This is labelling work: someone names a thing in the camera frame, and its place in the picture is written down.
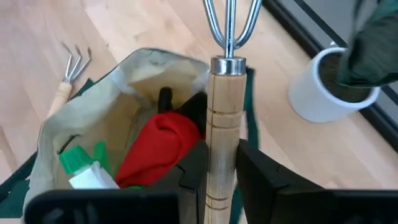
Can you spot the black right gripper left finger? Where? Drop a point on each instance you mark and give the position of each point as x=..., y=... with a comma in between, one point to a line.
x=124, y=207

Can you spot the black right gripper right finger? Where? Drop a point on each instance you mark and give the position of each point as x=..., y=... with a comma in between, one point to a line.
x=311, y=207

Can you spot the green garden twine spool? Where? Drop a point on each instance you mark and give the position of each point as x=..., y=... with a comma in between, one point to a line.
x=90, y=179

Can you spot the red black gardening glove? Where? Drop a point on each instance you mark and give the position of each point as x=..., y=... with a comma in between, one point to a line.
x=161, y=140

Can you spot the beige green gardening bag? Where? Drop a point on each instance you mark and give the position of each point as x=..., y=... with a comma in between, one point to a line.
x=93, y=102

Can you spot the green plant in white pot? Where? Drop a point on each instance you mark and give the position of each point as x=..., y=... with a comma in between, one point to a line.
x=311, y=99

